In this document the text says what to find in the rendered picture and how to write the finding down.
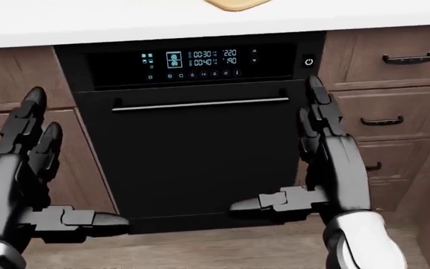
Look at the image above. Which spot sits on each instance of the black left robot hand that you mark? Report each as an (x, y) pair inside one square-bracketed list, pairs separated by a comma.
[(4, 182)]

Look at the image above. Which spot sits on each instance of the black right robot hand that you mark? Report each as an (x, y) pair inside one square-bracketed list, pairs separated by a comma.
[(343, 168)]

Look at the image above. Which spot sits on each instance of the brown wooden drawer cabinet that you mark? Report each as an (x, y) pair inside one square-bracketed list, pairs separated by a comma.
[(390, 112)]

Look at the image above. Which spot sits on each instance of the black built-in oven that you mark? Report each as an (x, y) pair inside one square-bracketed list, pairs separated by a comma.
[(185, 131)]

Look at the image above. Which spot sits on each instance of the wooden cutting board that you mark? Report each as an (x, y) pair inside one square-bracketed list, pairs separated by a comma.
[(237, 3)]

